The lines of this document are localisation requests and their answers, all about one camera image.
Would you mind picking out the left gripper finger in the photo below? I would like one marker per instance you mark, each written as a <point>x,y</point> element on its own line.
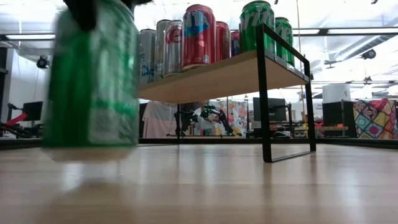
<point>82,14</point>

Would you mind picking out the tall can black lid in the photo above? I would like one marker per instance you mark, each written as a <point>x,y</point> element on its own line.
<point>146,59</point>
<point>159,49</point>

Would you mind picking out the silver Diet Coke can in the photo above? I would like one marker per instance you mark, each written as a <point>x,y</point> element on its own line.
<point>172,49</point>

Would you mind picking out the red Fanta can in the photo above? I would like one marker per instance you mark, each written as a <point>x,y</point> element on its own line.
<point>223,42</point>
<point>235,43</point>
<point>199,40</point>

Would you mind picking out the green Sprite can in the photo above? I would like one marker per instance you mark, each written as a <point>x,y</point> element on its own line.
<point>93,93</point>
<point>253,28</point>
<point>284,40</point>

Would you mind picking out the background black robot arm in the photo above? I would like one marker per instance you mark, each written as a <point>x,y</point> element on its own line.
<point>222,118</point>
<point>186,119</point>

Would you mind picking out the black computer monitor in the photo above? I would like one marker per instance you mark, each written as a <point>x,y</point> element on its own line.
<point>269,109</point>
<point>32,111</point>

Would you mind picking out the white curtain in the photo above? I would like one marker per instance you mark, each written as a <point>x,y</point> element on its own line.
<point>158,121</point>

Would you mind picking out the red metal bar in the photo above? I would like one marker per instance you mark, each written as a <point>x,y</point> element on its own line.
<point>18,118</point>

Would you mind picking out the floral printed cloth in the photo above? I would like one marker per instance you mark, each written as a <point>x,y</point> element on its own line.
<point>239,115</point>

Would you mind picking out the black cabinet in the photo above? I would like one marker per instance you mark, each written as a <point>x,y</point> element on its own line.
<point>337,118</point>

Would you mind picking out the colourful patchwork quilt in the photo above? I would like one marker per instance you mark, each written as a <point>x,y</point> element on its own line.
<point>376,119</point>

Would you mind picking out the black ceiling camera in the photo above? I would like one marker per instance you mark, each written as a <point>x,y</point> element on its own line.
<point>369,53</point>
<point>42,62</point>

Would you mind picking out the black metal table frame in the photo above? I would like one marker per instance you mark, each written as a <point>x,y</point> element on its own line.
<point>217,141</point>

